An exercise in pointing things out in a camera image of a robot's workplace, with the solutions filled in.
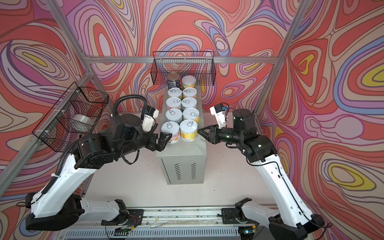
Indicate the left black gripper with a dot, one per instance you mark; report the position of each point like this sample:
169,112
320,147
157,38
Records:
154,146

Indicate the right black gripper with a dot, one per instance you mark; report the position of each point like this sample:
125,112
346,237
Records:
213,134

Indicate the white lid can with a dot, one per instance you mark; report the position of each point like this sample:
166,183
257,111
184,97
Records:
172,128
189,102
174,103
174,115

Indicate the group can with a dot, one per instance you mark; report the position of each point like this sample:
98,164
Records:
190,93
191,114
188,129

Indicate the green label can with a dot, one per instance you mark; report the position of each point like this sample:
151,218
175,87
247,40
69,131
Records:
175,93

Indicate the orange peach can large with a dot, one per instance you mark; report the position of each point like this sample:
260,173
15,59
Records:
188,81

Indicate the dark blue tomato can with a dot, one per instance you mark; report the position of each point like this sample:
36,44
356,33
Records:
173,80

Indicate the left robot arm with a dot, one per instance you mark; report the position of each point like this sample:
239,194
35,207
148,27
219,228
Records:
57,207

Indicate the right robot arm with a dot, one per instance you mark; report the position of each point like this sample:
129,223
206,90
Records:
292,220

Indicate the grey metal cabinet counter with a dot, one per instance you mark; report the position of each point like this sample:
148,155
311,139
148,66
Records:
184,162

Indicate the silver tape roll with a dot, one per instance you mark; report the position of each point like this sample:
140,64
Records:
83,119

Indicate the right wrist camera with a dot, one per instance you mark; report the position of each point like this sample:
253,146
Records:
220,112

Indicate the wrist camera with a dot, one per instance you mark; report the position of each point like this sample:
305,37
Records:
149,124
220,112

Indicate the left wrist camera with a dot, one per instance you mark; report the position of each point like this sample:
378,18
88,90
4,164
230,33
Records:
149,124

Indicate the black wire basket back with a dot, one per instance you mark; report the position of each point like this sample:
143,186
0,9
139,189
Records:
199,64

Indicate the black wire basket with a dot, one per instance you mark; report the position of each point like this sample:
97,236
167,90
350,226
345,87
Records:
199,64
57,129

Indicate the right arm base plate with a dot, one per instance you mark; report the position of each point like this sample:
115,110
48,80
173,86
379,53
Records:
234,216

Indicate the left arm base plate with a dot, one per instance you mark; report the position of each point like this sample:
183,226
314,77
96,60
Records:
132,217

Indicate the black wire basket left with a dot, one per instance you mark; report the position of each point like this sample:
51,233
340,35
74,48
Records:
57,129

